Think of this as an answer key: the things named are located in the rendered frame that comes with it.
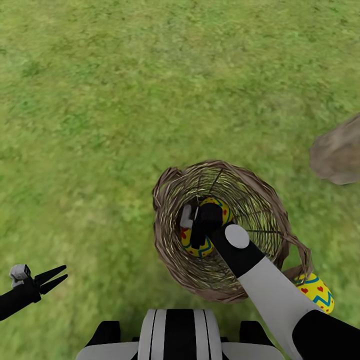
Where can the easter egg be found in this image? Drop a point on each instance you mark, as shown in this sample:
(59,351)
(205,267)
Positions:
(227,212)
(317,291)
(203,251)

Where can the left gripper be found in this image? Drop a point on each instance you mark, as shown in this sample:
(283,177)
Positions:
(29,292)

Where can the wicker basket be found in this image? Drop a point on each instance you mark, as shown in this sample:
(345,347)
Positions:
(185,268)

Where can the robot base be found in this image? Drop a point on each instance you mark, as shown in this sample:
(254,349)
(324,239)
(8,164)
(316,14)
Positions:
(254,344)

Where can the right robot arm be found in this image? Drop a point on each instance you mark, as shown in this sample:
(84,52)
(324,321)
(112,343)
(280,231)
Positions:
(303,329)

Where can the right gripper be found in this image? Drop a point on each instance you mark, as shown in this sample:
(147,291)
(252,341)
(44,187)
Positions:
(197,238)

